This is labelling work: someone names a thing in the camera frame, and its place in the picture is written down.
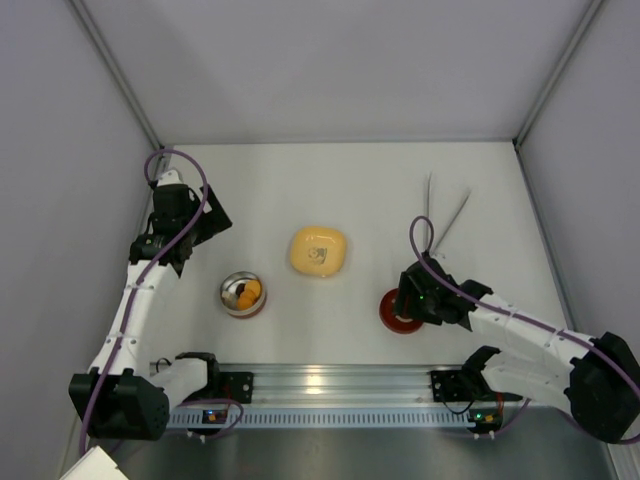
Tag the steel round lunch box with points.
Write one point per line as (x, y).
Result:
(228, 288)

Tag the red round lid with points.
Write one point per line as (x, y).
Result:
(393, 322)

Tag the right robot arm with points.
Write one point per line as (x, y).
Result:
(594, 380)

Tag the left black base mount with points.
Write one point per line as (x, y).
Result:
(237, 385)

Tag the slotted cable duct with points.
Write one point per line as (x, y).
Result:
(219, 417)

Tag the round ridged biscuit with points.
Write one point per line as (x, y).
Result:
(255, 287)

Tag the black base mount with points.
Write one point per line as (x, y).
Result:
(459, 385)
(237, 385)

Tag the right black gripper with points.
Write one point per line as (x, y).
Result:
(406, 297)

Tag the metal serving tongs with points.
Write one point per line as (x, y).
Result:
(444, 203)

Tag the swirl butter cookie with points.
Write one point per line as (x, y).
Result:
(245, 301)

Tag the white box corner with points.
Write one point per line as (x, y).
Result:
(95, 464)

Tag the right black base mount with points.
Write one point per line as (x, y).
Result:
(459, 385)

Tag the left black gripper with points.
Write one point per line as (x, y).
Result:
(211, 214)

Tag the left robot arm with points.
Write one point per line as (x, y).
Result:
(118, 397)

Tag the aluminium mounting rail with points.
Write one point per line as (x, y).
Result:
(337, 386)

